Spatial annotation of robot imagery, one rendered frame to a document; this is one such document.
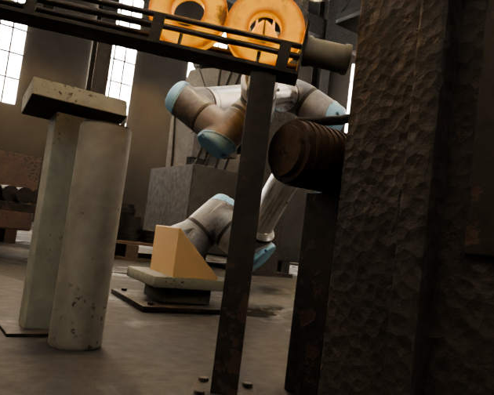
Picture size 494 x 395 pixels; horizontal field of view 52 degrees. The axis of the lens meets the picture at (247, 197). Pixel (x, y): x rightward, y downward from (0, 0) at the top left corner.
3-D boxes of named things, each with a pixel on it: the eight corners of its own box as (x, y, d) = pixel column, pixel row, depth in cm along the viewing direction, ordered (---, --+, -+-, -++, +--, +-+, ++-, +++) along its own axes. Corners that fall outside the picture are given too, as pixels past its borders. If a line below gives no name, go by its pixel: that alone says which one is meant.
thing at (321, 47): (348, 70, 97) (354, 40, 97) (302, 59, 97) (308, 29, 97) (343, 79, 103) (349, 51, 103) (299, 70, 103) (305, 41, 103)
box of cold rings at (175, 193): (247, 264, 546) (257, 183, 553) (301, 275, 468) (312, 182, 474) (138, 254, 481) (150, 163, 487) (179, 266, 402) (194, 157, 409)
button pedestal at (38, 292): (97, 336, 130) (131, 99, 134) (-6, 337, 116) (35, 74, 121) (78, 323, 143) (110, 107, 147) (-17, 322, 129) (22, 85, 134)
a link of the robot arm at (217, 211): (189, 228, 214) (218, 202, 221) (217, 254, 209) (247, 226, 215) (186, 210, 201) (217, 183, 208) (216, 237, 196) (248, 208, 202)
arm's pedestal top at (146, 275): (126, 275, 206) (127, 266, 207) (197, 280, 222) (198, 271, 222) (153, 287, 179) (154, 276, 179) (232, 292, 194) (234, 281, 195)
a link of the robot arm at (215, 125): (193, 143, 133) (226, 114, 137) (224, 168, 130) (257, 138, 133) (187, 122, 125) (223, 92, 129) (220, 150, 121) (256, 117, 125)
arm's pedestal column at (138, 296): (110, 293, 207) (114, 273, 208) (200, 298, 227) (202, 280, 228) (142, 312, 173) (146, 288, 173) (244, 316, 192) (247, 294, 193)
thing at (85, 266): (108, 350, 117) (139, 128, 121) (54, 352, 110) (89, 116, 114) (92, 338, 127) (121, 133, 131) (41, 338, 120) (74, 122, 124)
